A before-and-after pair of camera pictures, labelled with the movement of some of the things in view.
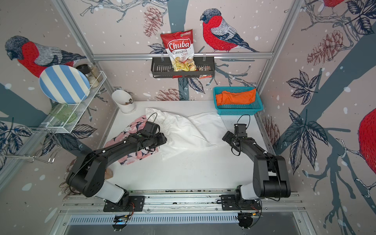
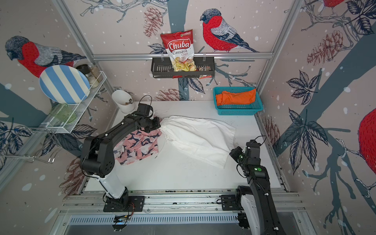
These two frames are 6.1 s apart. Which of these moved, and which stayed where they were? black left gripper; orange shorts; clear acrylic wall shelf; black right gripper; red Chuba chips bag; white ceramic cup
Moved: black left gripper; black right gripper
Stayed: red Chuba chips bag; white ceramic cup; clear acrylic wall shelf; orange shorts
